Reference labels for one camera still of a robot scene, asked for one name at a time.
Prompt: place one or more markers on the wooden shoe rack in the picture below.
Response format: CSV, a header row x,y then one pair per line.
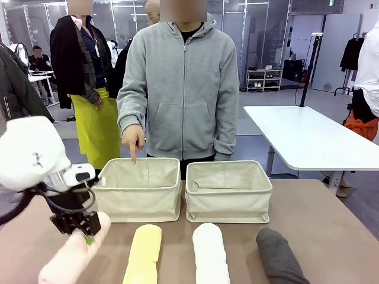
x,y
264,79

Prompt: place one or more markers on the yellow rolled towel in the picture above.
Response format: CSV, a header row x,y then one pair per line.
x,y
145,257

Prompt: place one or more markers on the person in white shirt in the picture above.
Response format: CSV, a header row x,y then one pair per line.
x,y
367,74

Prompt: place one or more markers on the white background desk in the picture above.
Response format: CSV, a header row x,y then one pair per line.
x,y
40,77

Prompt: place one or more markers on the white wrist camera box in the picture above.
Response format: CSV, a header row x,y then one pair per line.
x,y
77,175

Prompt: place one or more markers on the beige fabric basket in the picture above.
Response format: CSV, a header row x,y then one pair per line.
x,y
139,201
228,204

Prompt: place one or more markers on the person's right forearm grey sleeve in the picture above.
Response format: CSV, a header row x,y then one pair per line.
x,y
130,100

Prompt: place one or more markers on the person's grey hoodie torso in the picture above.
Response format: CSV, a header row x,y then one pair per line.
x,y
183,94

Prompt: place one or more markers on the person's right hand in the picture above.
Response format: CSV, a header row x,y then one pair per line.
x,y
133,137

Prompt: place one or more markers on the pink towel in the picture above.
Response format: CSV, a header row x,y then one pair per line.
x,y
71,257

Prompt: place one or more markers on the black equipment case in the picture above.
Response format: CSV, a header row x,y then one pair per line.
x,y
292,69

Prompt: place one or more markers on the bald person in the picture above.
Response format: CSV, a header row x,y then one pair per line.
x,y
152,12

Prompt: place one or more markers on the black camera pole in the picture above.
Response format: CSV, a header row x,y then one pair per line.
x,y
308,71

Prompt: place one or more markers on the seated person in black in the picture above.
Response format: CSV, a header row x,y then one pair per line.
x,y
40,60

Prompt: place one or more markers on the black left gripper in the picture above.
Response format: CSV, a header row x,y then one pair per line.
x,y
69,201

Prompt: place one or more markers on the white side table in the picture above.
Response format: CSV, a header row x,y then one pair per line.
x,y
311,136

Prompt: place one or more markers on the black jacket on rack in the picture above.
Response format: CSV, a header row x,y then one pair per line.
x,y
352,54

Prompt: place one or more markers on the white rolled towel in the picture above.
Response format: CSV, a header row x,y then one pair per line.
x,y
210,254

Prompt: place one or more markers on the person's left forearm grey sleeve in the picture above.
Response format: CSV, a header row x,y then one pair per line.
x,y
226,118

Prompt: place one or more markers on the person in dark jacket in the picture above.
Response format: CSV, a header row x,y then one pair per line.
x,y
17,88

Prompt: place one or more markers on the person with yellow apron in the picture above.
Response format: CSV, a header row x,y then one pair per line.
x,y
89,88

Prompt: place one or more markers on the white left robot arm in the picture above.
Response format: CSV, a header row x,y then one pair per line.
x,y
29,148

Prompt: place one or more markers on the dark grey towel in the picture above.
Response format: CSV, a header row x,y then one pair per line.
x,y
278,257

